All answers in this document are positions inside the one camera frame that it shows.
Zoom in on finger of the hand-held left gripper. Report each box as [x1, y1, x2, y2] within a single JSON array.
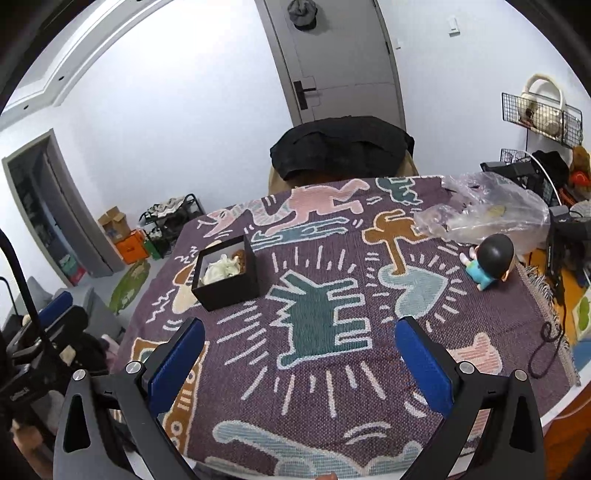
[[38, 291, 75, 326]]

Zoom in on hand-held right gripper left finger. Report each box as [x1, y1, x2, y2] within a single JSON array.
[[53, 318, 206, 480]]

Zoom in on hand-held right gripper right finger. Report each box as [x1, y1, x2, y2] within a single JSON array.
[[394, 316, 548, 480]]

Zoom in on black jewelry box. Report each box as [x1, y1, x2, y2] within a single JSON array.
[[191, 234, 263, 312]]

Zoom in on person's left hand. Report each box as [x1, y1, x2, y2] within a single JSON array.
[[10, 422, 40, 450]]

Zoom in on green leaf mat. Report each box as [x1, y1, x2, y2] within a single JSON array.
[[108, 258, 151, 315]]

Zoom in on orange box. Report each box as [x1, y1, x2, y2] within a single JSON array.
[[115, 229, 148, 265]]

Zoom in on cardboard boxes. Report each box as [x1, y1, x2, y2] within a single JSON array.
[[98, 206, 130, 243]]

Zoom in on green box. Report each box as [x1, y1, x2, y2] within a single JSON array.
[[145, 237, 171, 259]]

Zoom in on black-haired doll figurine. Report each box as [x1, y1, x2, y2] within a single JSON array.
[[459, 233, 515, 291]]

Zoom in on purple printed blanket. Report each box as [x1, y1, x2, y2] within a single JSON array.
[[113, 174, 580, 480]]

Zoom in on black shoe rack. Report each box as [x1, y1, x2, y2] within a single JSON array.
[[139, 194, 206, 259]]

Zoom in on clear plastic bag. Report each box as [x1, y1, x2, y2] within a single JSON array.
[[413, 172, 552, 257]]

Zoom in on black device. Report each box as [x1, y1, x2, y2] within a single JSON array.
[[547, 205, 591, 305]]

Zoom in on black jacket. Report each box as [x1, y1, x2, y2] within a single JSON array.
[[270, 117, 415, 182]]

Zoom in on black bag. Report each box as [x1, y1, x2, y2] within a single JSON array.
[[531, 150, 571, 190]]

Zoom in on brown plush toy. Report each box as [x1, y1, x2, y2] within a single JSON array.
[[570, 145, 591, 185]]

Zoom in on white handbag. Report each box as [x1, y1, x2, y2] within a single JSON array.
[[519, 74, 566, 134]]

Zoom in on grey door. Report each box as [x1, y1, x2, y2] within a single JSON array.
[[255, 0, 407, 127]]

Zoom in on dark hat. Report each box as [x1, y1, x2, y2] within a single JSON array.
[[287, 0, 319, 31]]

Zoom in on grey doorway frame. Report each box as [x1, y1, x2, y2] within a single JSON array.
[[2, 129, 114, 287]]

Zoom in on black cable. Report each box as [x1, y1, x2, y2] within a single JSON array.
[[529, 318, 568, 379]]

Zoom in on small wire basket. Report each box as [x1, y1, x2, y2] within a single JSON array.
[[500, 148, 536, 167]]

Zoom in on black wire wall rack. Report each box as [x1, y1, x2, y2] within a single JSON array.
[[501, 92, 583, 148]]

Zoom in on black door handle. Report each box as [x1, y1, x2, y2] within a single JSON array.
[[294, 79, 319, 110]]

